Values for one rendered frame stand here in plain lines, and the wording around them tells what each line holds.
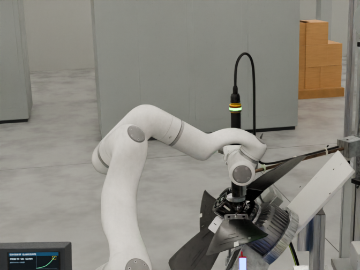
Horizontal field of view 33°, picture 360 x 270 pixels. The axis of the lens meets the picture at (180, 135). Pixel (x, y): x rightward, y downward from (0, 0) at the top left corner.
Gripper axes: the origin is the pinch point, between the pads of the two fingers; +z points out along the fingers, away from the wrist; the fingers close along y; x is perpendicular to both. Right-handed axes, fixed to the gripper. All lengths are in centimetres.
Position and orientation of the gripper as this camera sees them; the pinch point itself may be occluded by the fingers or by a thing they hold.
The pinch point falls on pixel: (235, 146)
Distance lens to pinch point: 226.8
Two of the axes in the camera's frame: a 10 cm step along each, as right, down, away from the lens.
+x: -0.3, -9.6, -2.7
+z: 0.3, -2.7, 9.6
